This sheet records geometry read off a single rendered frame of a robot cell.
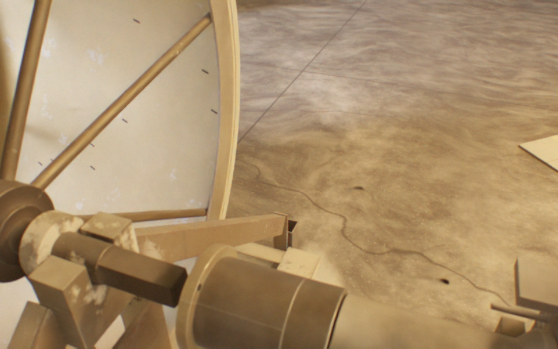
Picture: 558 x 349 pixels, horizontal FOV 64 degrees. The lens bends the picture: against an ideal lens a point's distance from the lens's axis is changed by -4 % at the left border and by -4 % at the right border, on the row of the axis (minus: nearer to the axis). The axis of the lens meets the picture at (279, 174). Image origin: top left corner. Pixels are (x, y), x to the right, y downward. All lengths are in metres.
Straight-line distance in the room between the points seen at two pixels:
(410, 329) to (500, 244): 1.74
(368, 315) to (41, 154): 1.50
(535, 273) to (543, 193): 2.21
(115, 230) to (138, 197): 0.89
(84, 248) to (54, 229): 0.05
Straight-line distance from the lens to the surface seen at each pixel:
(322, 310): 0.51
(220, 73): 1.27
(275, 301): 0.52
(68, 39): 1.66
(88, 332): 0.70
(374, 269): 1.95
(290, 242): 1.74
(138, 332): 0.75
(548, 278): 0.46
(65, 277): 0.64
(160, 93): 1.49
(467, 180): 2.59
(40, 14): 0.79
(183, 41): 1.12
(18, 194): 0.75
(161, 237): 0.86
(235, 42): 1.35
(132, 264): 0.63
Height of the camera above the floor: 1.37
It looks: 34 degrees down
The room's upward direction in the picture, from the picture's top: straight up
